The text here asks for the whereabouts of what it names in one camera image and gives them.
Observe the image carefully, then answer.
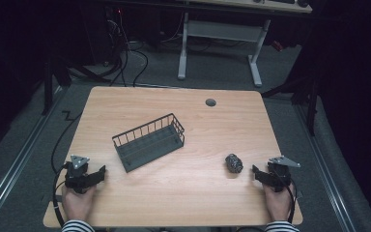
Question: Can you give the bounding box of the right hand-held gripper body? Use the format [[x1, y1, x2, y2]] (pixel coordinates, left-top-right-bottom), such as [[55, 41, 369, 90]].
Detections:
[[266, 155, 301, 193]]

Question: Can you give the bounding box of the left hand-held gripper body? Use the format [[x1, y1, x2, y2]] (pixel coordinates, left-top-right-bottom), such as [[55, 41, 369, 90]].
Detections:
[[64, 154, 93, 195]]

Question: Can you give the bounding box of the person's right hand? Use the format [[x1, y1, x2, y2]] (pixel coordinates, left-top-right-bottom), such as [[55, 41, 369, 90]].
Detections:
[[262, 183, 297, 224]]

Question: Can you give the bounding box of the person's left hand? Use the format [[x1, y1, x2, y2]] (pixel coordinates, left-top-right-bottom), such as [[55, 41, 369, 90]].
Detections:
[[61, 185, 98, 224]]

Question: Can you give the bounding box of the dark crumpled ball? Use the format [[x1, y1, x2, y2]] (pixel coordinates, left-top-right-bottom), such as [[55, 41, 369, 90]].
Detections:
[[224, 153, 244, 175]]

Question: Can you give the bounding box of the black metal stand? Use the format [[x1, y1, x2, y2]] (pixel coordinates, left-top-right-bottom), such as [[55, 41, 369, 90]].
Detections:
[[41, 56, 112, 117], [260, 72, 321, 137]]

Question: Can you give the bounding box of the right hand-held gripper black cable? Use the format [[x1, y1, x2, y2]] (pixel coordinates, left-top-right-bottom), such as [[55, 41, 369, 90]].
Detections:
[[278, 173, 300, 225]]

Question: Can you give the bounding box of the hand-held gripper black cable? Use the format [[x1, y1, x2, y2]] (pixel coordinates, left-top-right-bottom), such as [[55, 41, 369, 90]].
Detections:
[[278, 173, 300, 225], [51, 161, 71, 228]]

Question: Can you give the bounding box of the left hand-held gripper black cable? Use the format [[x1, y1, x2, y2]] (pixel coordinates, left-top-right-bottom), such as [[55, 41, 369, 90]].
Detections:
[[51, 161, 71, 228]]

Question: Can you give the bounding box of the black floor cable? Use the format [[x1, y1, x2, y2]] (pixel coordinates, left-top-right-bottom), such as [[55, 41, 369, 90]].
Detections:
[[50, 110, 83, 175]]

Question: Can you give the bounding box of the metal floor rail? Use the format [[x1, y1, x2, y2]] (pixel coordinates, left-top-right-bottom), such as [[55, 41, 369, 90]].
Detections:
[[0, 85, 71, 226], [294, 104, 357, 232]]

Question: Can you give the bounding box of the dark grey wire basket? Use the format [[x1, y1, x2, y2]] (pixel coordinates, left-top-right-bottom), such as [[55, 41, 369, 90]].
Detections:
[[111, 112, 186, 174]]

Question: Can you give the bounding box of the bundle of black floor cables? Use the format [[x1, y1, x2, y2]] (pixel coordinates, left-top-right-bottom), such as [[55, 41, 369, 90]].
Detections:
[[100, 8, 150, 88]]

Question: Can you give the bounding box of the white frame desk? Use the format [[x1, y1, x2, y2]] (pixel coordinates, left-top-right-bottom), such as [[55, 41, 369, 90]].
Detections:
[[176, 0, 314, 88]]

